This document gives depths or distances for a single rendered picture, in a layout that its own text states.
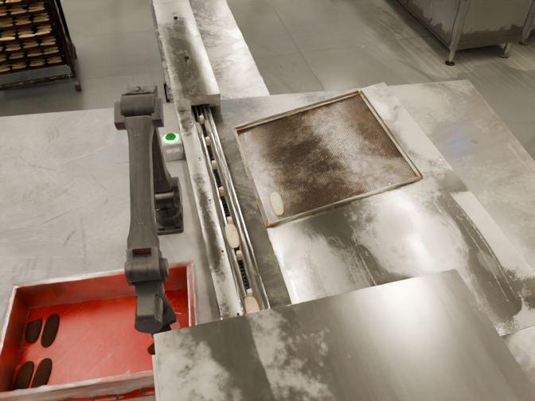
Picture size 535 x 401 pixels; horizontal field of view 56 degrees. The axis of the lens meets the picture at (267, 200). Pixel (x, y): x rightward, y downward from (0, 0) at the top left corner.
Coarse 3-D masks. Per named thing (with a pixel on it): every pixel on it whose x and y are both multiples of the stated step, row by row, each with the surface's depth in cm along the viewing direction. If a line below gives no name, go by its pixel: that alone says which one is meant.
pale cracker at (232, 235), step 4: (228, 224) 155; (232, 224) 155; (228, 228) 154; (232, 228) 154; (228, 232) 153; (232, 232) 153; (236, 232) 153; (228, 236) 152; (232, 236) 151; (236, 236) 152; (228, 240) 151; (232, 240) 150; (236, 240) 150; (232, 244) 150; (236, 244) 150
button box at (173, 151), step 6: (174, 132) 183; (162, 138) 180; (180, 138) 180; (162, 144) 178; (168, 144) 178; (174, 144) 178; (180, 144) 179; (168, 150) 179; (174, 150) 180; (180, 150) 181; (168, 156) 181; (174, 156) 182; (180, 156) 182
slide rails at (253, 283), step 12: (192, 108) 202; (204, 108) 202; (204, 120) 196; (204, 144) 185; (216, 144) 185; (204, 156) 180; (216, 156) 180; (216, 192) 167; (228, 192) 167; (216, 204) 163; (228, 204) 163; (240, 228) 155; (240, 240) 152; (228, 252) 148; (240, 276) 142; (252, 276) 142; (240, 288) 139; (252, 288) 139; (240, 300) 136
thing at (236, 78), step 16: (192, 0) 285; (208, 0) 285; (224, 0) 285; (208, 16) 270; (224, 16) 270; (208, 32) 257; (224, 32) 257; (160, 48) 245; (208, 48) 245; (224, 48) 245; (240, 48) 245; (224, 64) 233; (240, 64) 233; (224, 80) 223; (240, 80) 223; (256, 80) 223; (224, 96) 214; (240, 96) 214
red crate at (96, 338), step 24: (48, 312) 137; (72, 312) 137; (96, 312) 137; (120, 312) 137; (24, 336) 132; (72, 336) 132; (96, 336) 132; (120, 336) 132; (144, 336) 132; (24, 360) 127; (72, 360) 127; (96, 360) 127; (120, 360) 127; (144, 360) 127; (48, 384) 122
